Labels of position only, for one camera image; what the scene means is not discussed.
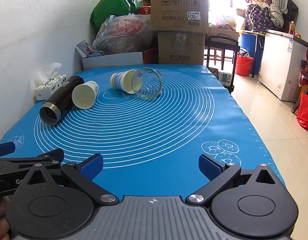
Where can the red shopping bag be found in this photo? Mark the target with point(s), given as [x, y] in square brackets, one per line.
[306, 111]

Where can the blue and orange paper cup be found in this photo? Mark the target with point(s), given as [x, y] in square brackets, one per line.
[120, 80]

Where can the clear plastic bag red contents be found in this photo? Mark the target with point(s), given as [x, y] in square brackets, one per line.
[124, 33]

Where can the white tissue box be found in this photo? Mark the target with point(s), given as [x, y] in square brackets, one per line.
[49, 86]

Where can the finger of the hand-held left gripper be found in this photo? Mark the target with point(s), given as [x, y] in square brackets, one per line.
[5, 149]
[52, 154]

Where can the red plastic bucket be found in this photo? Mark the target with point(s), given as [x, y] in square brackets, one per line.
[243, 66]

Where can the white chest freezer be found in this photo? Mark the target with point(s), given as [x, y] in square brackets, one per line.
[281, 65]

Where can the white open cardboard box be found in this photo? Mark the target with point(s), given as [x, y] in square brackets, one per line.
[111, 61]

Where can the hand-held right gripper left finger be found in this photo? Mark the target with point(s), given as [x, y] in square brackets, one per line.
[92, 167]

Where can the red cardboard box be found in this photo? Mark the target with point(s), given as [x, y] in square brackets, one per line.
[145, 10]

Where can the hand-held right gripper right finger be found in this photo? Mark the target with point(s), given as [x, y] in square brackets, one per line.
[209, 166]

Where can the small brown cardboard box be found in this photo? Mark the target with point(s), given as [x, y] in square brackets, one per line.
[181, 48]

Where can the large brown cardboard box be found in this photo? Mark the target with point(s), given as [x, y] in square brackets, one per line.
[179, 5]

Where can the purple floral bag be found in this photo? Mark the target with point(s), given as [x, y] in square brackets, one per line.
[257, 17]

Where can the yellow drink bottle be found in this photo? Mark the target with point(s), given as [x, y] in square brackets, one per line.
[291, 28]

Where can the white paper cup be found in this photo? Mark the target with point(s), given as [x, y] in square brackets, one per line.
[84, 95]

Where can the green plastic bag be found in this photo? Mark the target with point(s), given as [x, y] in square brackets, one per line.
[111, 3]

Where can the blue silicone baking mat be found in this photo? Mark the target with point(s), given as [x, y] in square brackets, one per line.
[149, 130]

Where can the blue plastic barrel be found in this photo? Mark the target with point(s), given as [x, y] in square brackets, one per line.
[247, 41]

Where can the printed paper bag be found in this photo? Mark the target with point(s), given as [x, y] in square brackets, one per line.
[87, 48]

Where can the black thermos bottle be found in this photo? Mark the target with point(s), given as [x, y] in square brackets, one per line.
[59, 97]

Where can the small white device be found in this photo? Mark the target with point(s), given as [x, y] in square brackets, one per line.
[225, 77]

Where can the clear glass cup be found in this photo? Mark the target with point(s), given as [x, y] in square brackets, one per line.
[149, 83]

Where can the black bag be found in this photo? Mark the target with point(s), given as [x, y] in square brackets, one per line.
[291, 10]

